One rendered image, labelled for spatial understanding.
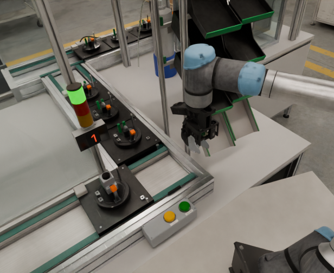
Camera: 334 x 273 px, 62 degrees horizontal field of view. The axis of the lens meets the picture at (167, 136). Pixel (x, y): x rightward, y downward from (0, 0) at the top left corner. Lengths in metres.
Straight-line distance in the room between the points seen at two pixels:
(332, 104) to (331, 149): 2.12
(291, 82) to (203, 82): 0.23
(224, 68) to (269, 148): 0.86
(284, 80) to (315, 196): 0.69
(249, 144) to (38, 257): 1.05
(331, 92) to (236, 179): 0.67
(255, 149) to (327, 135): 1.64
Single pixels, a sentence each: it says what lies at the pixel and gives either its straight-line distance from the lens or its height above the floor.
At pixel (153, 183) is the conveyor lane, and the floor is 0.92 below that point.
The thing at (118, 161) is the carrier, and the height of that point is 0.97.
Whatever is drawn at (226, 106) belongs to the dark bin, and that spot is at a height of 1.20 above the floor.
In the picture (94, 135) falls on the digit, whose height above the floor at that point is 1.22.
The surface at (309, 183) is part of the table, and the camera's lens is 1.38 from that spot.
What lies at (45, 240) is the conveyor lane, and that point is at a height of 0.92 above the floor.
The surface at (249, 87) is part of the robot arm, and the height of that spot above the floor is 1.52.
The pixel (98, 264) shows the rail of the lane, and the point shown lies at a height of 0.90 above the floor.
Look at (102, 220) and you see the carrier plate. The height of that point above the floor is 0.97.
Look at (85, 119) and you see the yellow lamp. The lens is 1.00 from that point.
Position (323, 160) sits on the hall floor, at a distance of 2.76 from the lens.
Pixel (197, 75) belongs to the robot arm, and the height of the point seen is 1.53.
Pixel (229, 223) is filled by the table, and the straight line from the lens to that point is 1.18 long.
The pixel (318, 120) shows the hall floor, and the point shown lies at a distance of 3.17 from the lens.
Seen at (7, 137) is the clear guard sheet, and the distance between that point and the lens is 1.02.
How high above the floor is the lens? 1.88
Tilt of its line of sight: 43 degrees down
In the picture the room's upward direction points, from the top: 6 degrees counter-clockwise
